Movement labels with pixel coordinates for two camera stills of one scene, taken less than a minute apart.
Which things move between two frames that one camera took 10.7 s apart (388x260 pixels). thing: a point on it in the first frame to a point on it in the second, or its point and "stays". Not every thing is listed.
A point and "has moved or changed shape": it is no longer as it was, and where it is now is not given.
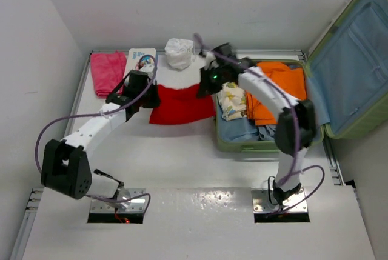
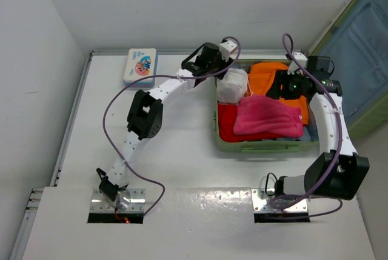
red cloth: x=182 y=105 to x=227 y=117
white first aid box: x=144 y=59 stays
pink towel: x=108 y=70 to x=268 y=116
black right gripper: x=206 y=88 to x=282 y=77
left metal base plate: x=138 y=206 stays
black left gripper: x=156 y=100 to x=224 y=64
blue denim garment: x=266 y=133 has moved or changed shape
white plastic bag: x=179 y=53 to x=232 y=86
